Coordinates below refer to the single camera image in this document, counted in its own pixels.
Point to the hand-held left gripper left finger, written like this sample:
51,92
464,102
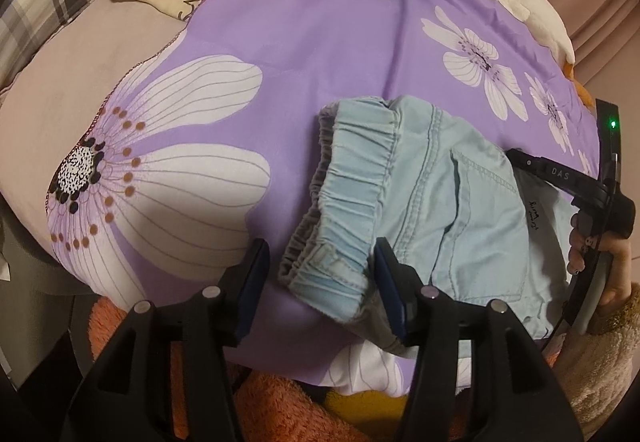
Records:
247,292

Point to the purple floral blanket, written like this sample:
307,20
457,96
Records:
300,72

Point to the orange fuzzy garment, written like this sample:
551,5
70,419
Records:
280,402

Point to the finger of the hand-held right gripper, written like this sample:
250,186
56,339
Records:
555,172

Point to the pink curtain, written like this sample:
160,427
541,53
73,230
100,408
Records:
595,12

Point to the person's right hand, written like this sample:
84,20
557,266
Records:
612,272

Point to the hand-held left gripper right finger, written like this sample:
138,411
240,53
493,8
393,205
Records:
391,294

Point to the person's right forearm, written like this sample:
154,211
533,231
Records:
600,372

